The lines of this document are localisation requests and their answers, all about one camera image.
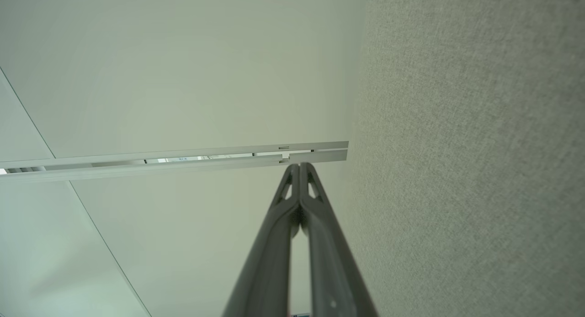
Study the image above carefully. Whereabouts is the grey fabric sofa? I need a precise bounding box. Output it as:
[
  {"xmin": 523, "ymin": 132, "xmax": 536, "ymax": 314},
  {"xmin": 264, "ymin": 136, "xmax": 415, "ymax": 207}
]
[{"xmin": 340, "ymin": 0, "xmax": 585, "ymax": 317}]

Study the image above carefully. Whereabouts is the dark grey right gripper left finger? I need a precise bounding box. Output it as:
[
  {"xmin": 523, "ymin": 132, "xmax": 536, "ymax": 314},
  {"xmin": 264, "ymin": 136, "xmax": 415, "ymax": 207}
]
[{"xmin": 223, "ymin": 164, "xmax": 300, "ymax": 317}]

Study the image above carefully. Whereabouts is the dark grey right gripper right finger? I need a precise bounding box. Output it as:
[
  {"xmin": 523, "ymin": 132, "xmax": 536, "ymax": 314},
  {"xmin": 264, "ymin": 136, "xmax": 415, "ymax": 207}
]
[{"xmin": 300, "ymin": 163, "xmax": 379, "ymax": 317}]

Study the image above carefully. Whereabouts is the white ceiling slot rail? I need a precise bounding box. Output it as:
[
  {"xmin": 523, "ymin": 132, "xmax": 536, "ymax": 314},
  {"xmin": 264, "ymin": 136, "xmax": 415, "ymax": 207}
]
[{"xmin": 0, "ymin": 141, "xmax": 349, "ymax": 183}]

